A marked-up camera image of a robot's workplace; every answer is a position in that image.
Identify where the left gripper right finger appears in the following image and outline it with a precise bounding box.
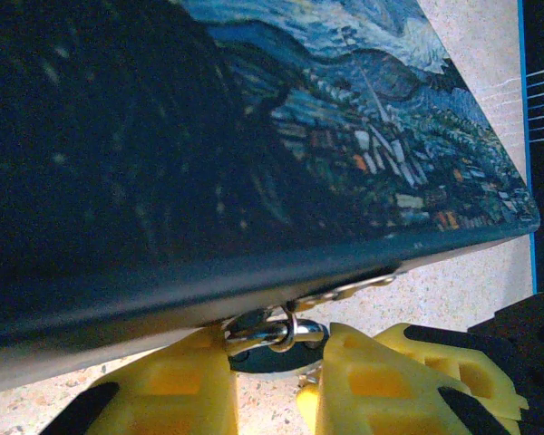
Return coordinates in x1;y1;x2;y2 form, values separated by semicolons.
316;321;522;435

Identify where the starry night printed box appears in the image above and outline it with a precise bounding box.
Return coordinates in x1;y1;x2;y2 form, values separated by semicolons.
0;0;541;395

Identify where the small metal key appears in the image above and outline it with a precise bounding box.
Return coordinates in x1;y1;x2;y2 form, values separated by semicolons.
296;367;323;391

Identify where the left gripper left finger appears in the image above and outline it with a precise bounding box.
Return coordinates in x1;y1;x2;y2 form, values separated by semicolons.
40;326;239;435

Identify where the blue table edge strip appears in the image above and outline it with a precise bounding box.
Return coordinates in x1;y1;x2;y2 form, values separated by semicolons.
517;0;541;292

